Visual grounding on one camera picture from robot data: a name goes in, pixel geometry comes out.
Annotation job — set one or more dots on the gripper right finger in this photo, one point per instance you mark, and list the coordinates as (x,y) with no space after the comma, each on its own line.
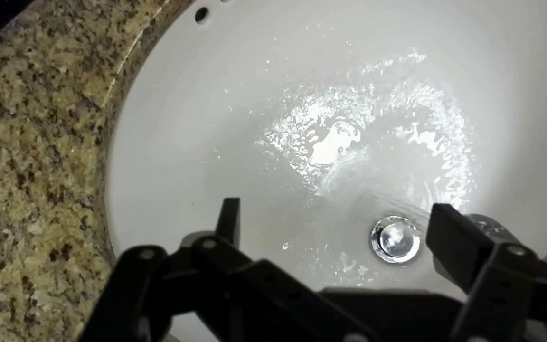
(487,266)

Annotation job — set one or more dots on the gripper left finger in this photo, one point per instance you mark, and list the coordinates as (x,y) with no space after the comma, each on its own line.
(216,280)

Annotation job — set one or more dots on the chrome sink drain stopper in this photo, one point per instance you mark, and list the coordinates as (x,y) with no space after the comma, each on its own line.
(395,239)

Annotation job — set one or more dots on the white ceramic sink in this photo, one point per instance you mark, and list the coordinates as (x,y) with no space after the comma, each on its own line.
(302,142)

